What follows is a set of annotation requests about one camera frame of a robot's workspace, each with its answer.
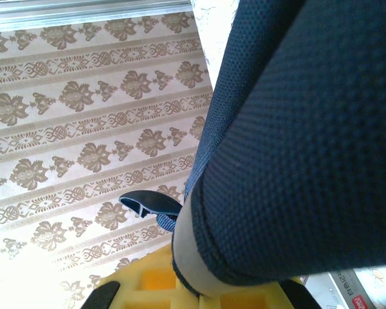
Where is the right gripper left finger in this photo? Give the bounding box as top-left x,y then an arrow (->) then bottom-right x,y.
84,248 -> 202,309

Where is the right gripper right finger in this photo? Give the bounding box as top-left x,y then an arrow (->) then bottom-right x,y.
199,276 -> 319,309

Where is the grey stationery pack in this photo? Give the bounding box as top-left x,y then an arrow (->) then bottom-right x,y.
329,269 -> 376,309

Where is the navy blue backpack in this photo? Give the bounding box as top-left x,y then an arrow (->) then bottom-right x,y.
118,0 -> 386,299

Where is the aluminium frame post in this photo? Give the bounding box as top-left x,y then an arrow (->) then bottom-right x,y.
0,0 -> 194,33

